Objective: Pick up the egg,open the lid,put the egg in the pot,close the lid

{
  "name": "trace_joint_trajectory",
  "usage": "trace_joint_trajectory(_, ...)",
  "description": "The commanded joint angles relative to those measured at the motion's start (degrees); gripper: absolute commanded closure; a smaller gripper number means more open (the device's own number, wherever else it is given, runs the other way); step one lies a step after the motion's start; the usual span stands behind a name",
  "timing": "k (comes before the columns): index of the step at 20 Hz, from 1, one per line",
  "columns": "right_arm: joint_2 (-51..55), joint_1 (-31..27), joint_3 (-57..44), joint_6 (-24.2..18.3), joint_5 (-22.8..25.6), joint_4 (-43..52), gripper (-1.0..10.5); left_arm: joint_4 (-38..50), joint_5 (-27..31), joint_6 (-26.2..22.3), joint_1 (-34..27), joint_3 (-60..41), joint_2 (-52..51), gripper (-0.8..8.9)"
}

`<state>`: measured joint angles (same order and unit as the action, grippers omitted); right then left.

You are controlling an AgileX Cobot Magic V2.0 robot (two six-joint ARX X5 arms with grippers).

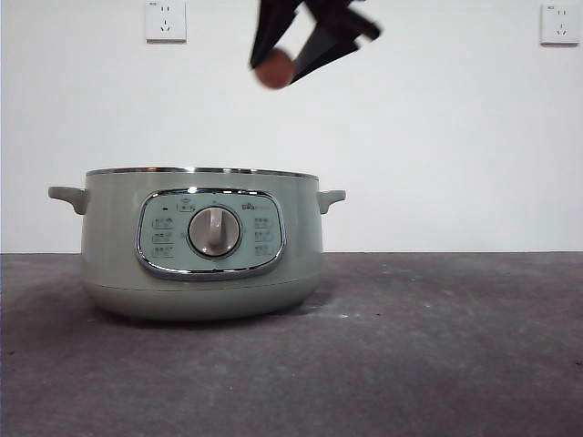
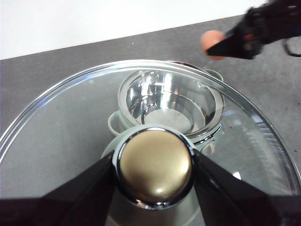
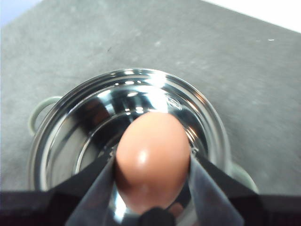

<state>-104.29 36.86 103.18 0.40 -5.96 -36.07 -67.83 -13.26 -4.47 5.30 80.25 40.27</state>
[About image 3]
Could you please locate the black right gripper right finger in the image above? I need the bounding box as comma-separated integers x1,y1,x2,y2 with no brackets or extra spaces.
187,155,301,226

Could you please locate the brown egg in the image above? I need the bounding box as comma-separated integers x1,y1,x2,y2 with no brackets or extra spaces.
114,111,191,215

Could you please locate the pale green electric pot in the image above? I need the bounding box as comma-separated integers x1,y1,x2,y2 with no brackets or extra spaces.
27,68,260,226

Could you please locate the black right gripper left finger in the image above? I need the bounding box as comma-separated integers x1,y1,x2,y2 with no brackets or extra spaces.
0,152,118,226

